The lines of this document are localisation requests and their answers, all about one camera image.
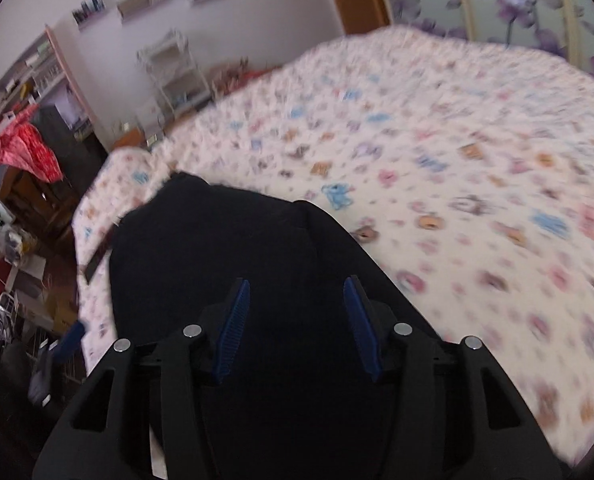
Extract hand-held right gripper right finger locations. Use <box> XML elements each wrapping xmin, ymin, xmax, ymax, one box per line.
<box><xmin>343</xmin><ymin>276</ymin><xmax>564</xmax><ymax>480</ymax></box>

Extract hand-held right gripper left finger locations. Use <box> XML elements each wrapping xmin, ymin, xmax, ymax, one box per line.
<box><xmin>32</xmin><ymin>278</ymin><xmax>251</xmax><ymax>480</ymax></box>

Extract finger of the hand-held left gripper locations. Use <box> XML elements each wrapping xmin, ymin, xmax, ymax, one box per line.
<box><xmin>51</xmin><ymin>321</ymin><xmax>87</xmax><ymax>362</ymax></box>

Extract black pants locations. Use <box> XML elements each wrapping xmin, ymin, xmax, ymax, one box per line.
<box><xmin>108</xmin><ymin>172</ymin><xmax>448</xmax><ymax>480</ymax></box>

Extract pile of floor clutter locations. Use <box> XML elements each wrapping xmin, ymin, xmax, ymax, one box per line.
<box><xmin>0</xmin><ymin>200</ymin><xmax>80</xmax><ymax>351</ymax></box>

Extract dark wooden cabinet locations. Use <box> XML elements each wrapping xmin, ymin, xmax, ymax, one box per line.
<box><xmin>0</xmin><ymin>160</ymin><xmax>80</xmax><ymax>243</ymax></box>

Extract red patterned cloth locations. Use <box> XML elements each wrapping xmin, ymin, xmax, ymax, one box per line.
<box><xmin>0</xmin><ymin>109</ymin><xmax>64</xmax><ymax>184</ymax></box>

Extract printed bed blanket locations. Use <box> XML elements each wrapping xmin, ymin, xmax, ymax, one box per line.
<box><xmin>72</xmin><ymin>25</ymin><xmax>594</xmax><ymax>480</ymax></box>

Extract tall bookshelf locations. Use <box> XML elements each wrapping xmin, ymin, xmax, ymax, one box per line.
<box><xmin>0</xmin><ymin>25</ymin><xmax>100</xmax><ymax>141</ymax></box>

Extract floral wardrobe door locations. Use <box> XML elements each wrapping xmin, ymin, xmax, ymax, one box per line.
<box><xmin>374</xmin><ymin>0</ymin><xmax>594</xmax><ymax>92</ymax></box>

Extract dark strap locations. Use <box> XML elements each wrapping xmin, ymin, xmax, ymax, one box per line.
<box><xmin>84</xmin><ymin>220</ymin><xmax>122</xmax><ymax>283</ymax></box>

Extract white wire rack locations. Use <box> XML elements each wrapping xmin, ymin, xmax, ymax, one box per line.
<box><xmin>136</xmin><ymin>29</ymin><xmax>212</xmax><ymax>117</ymax></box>

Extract wall shelf with bottles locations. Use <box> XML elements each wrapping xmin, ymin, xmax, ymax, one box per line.
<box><xmin>71</xmin><ymin>0</ymin><xmax>230</xmax><ymax>28</ymax></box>

